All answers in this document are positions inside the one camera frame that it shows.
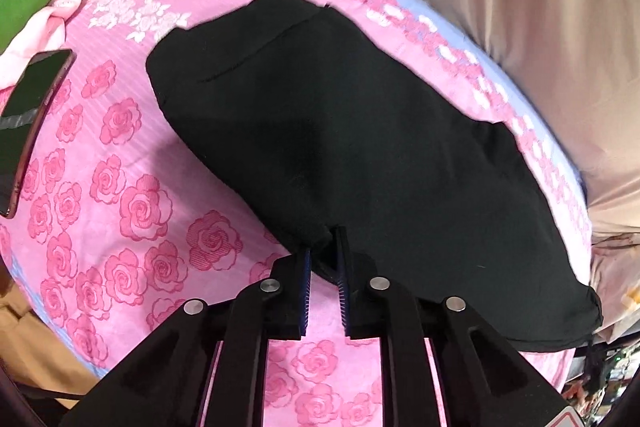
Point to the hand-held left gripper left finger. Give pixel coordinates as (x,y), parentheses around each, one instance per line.
(304,292)

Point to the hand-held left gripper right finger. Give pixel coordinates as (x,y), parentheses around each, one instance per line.
(343,292)

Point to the black pants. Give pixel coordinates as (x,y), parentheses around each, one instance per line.
(325,107)

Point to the pink rose print bedsheet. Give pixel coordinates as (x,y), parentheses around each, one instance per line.
(125,157)

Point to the dark cluttered shelf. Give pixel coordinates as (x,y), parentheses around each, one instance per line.
(600,377)

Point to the brown box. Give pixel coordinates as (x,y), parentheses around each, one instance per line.
(30,347)

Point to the beige curtain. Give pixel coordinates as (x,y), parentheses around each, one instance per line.
(500,7)

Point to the black smartphone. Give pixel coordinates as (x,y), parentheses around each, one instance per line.
(30,107)

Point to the light pink blanket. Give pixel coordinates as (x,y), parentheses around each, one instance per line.
(40,32)

